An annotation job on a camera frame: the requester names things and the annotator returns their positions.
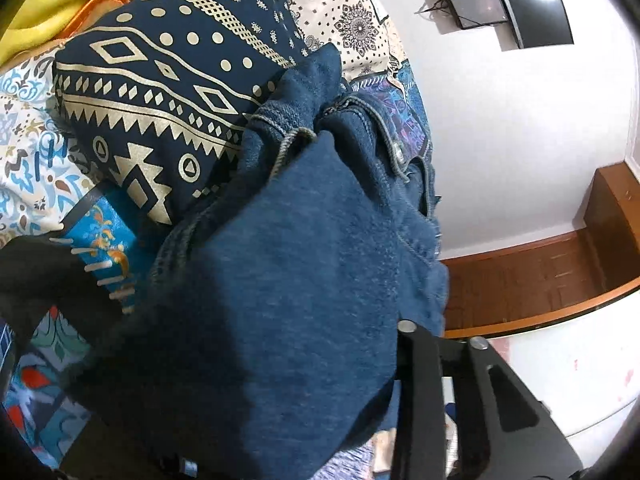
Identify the yellow cartoon blanket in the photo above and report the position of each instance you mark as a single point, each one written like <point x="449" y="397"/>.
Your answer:
<point x="40" y="15"/>

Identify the black wall television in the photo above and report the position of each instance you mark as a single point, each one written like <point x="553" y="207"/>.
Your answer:
<point x="530" y="5"/>

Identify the brown wooden door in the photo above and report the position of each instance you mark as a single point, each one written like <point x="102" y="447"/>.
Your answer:
<point x="615" y="220"/>

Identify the patchwork printed bedspread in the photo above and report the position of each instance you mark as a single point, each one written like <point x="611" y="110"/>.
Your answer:
<point x="345" y="25"/>

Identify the navy geometric print pillow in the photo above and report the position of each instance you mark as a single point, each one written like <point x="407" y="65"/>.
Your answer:
<point x="165" y="60"/>

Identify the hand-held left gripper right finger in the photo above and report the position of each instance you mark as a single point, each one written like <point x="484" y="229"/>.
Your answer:
<point x="440" y="410"/>

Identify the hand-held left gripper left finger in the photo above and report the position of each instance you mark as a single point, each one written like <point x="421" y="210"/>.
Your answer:
<point x="115" y="452"/>

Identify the blue denim jacket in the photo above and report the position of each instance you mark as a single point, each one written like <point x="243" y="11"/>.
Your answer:
<point x="280" y="285"/>

